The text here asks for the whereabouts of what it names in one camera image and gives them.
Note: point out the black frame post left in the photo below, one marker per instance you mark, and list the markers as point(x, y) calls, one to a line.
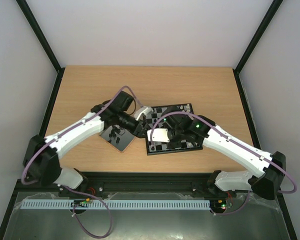
point(31, 19)

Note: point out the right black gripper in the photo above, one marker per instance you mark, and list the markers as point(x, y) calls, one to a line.
point(172, 135)

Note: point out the black frame post right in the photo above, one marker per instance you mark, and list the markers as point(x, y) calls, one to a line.
point(266, 20)

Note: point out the metal tray with wooden rim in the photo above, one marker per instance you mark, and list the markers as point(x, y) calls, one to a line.
point(125, 136)

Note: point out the light blue slotted cable duct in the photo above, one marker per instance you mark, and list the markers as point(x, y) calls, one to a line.
point(63, 204)

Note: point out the black and silver chessboard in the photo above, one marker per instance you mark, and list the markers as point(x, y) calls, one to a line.
point(172, 123)

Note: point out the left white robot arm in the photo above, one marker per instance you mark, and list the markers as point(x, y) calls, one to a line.
point(43, 154)

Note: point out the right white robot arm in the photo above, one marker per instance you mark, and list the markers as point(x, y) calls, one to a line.
point(263, 173)

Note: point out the black frame post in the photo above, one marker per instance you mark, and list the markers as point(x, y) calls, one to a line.
point(31, 19)
point(266, 20)

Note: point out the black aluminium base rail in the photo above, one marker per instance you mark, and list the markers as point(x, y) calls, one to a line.
point(198, 185)

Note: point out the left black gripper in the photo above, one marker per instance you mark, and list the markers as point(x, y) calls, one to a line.
point(142, 129)

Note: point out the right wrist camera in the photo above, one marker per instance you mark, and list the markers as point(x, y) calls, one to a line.
point(158, 135)

